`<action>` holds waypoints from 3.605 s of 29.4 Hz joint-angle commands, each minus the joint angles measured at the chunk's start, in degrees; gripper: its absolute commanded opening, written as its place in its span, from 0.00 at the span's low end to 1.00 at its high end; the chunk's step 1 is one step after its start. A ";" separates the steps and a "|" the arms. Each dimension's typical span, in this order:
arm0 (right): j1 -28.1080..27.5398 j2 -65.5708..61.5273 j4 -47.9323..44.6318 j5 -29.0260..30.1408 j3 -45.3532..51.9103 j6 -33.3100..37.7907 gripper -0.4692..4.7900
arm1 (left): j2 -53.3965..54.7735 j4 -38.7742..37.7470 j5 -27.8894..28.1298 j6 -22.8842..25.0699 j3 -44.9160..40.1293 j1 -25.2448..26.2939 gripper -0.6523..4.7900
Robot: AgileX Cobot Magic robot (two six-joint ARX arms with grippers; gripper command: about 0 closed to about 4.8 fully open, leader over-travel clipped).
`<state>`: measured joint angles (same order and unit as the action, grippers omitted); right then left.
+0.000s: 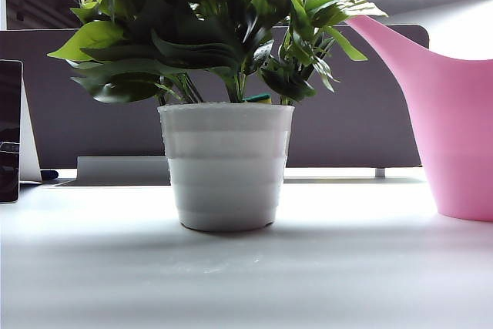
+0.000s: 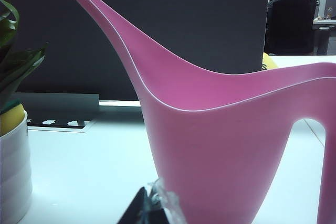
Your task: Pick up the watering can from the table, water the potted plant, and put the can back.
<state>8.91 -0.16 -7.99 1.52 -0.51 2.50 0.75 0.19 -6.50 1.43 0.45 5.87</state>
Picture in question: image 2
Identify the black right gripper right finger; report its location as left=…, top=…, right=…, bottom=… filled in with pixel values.
left=148, top=178, right=188, bottom=224

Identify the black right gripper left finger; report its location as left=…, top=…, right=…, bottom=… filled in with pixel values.
left=118, top=186, right=149, bottom=224

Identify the pink plastic watering can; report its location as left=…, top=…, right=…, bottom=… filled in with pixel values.
left=64, top=0, right=336, bottom=224

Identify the white ribbed plant pot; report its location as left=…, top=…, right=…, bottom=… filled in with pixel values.
left=0, top=110, right=34, bottom=224

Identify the green artificial leafy plant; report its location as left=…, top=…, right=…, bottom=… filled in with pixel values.
left=0, top=0, right=49, bottom=109

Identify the black white patterned board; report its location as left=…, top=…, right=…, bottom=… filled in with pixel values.
left=26, top=118, right=97, bottom=133

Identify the grey partition base box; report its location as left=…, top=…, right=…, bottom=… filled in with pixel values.
left=14, top=92, right=100, bottom=124

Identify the yellow green sponge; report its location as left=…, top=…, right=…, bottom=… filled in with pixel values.
left=0, top=98, right=26, bottom=138

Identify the yellow rounded object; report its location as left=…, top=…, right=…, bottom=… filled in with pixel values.
left=261, top=52, right=281, bottom=74

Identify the grey desk partition panel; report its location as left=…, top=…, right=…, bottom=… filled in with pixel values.
left=0, top=0, right=271, bottom=101

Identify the person in black chair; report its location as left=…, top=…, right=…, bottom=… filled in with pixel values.
left=265, top=0, right=321, bottom=56

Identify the white background office desk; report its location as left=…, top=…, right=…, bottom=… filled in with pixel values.
left=312, top=18, right=336, bottom=56

